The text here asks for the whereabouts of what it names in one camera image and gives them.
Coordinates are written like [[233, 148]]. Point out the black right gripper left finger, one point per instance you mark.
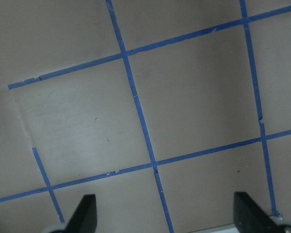
[[84, 219]]

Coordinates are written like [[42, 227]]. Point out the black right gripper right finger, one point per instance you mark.
[[248, 217]]

